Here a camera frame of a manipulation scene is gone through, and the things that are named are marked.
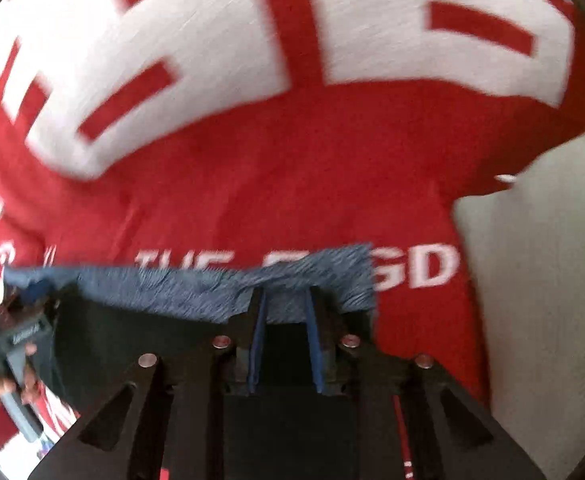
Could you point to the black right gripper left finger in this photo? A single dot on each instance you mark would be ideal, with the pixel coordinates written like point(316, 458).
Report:
point(160, 419)

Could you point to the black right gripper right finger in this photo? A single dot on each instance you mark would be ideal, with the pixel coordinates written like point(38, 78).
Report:
point(413, 419)

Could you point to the black pants grey waistband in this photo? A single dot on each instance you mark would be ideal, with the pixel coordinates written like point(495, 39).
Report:
point(110, 315)

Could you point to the person's left hand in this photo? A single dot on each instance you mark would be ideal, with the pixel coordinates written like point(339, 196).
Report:
point(28, 392)

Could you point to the grey pillow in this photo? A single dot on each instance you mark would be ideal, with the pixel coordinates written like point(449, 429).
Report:
point(526, 253)

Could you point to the red blanket white characters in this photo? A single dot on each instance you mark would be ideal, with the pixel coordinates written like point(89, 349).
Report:
point(235, 134)

